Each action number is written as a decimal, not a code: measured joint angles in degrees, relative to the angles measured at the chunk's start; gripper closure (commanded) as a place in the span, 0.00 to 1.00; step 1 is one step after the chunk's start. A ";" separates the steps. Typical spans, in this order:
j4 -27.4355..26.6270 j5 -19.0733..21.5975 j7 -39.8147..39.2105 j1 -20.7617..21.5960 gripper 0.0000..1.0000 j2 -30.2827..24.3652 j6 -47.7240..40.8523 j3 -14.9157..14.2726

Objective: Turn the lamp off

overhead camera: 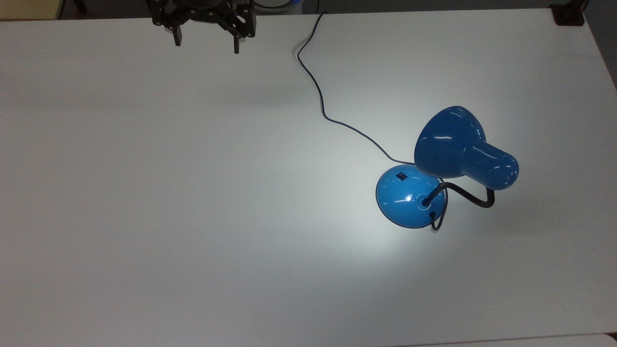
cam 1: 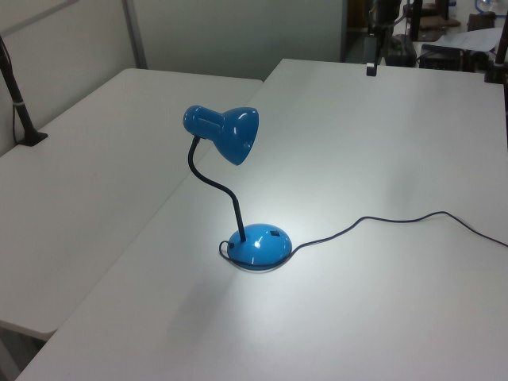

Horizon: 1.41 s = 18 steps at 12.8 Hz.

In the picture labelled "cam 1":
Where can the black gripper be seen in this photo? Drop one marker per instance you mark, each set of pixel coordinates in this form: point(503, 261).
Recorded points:
point(383, 11)

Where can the blue gooseneck desk lamp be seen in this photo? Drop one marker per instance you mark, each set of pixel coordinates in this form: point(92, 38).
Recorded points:
point(234, 135)

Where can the black upright stand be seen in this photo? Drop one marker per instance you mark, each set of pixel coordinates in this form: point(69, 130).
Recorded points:
point(415, 20)

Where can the black equipment box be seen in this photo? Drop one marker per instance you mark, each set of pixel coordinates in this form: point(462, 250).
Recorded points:
point(438, 57)

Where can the pale grey sheet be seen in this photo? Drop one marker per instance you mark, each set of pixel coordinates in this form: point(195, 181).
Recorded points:
point(470, 39)

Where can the black clamped pole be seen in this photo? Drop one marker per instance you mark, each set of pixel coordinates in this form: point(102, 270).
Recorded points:
point(497, 65)

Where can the black pole with white band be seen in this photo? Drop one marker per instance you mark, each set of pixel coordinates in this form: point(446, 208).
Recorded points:
point(24, 117)

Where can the grey metal partition post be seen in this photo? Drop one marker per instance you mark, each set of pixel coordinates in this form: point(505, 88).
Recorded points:
point(135, 33)

